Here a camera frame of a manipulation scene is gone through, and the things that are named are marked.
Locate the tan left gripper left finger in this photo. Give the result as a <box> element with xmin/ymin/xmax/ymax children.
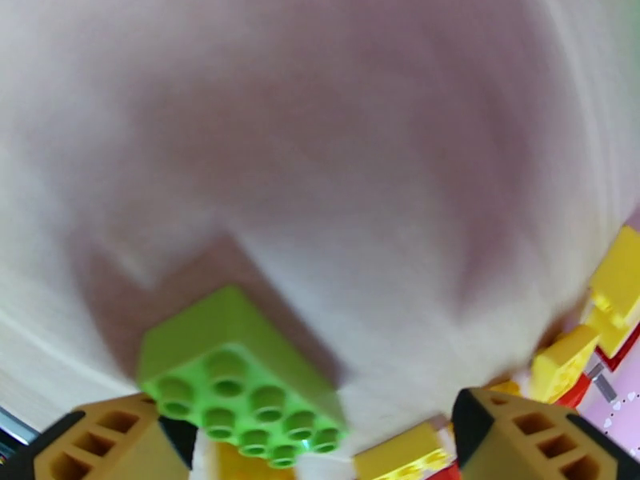
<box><xmin>0</xmin><ymin>393</ymin><xmax>198</xmax><ymax>480</ymax></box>

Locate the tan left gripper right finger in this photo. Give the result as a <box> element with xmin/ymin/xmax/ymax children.
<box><xmin>451</xmin><ymin>387</ymin><xmax>640</xmax><ymax>480</ymax></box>

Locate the aluminium extrusion platform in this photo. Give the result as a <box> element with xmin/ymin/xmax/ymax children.
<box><xmin>0</xmin><ymin>404</ymin><xmax>40</xmax><ymax>462</ymax></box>

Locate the small silver metal piece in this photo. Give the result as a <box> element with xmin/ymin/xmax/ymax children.
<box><xmin>586</xmin><ymin>362</ymin><xmax>620</xmax><ymax>404</ymax></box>

